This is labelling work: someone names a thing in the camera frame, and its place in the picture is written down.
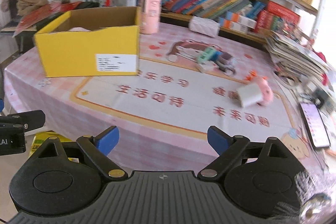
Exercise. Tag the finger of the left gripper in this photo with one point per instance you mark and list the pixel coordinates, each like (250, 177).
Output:
(30, 120)

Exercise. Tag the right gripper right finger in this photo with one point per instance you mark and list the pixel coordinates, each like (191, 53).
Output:
(230, 152)

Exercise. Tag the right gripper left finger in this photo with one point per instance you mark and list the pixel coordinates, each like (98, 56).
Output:
(96, 150)

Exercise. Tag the white charger block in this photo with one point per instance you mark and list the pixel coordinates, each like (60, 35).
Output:
(249, 95)

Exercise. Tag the pink pig toy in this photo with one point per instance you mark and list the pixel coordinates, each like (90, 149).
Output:
(267, 93)

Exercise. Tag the pink checkered tablecloth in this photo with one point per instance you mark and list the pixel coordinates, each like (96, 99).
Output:
(163, 113)

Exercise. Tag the white small device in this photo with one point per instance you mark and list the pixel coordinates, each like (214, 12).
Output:
(206, 67)

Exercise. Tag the black keyboard piano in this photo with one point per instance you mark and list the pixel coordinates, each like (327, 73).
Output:
(43, 23)

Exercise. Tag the smartphone with lit screen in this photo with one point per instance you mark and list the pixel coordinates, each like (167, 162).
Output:
(314, 125)

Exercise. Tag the yellow cardboard box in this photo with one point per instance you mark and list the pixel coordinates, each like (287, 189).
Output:
(111, 48)

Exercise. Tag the red paper sheets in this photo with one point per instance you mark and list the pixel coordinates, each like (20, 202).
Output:
(42, 13)

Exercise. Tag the pink plush in box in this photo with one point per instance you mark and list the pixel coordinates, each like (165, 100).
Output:
(78, 29)

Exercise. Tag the stack of magazines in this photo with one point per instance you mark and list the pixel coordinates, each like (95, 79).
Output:
(296, 60)

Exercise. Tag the brown cloth bundle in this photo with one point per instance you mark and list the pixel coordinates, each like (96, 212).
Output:
(25, 7)

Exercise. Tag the orange white small box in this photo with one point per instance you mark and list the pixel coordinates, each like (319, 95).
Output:
(237, 22)

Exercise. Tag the white quilted pouch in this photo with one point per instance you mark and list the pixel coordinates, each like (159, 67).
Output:
(204, 26)

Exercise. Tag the pink cylindrical box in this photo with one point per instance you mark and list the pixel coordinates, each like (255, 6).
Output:
(150, 16)

